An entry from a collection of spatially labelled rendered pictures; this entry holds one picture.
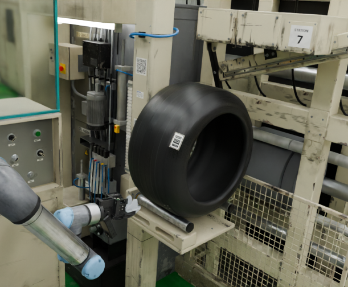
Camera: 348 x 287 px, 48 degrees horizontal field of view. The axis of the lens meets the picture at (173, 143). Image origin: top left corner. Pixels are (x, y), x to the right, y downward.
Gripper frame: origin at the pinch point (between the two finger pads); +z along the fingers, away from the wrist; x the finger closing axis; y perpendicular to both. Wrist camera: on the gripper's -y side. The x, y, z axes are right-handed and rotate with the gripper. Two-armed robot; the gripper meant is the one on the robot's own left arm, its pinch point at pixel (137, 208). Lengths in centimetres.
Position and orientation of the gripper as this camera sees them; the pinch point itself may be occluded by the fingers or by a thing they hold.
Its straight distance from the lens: 158.4
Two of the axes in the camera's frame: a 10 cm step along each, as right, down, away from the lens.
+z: 7.0, -0.6, 7.1
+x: -6.9, -2.8, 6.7
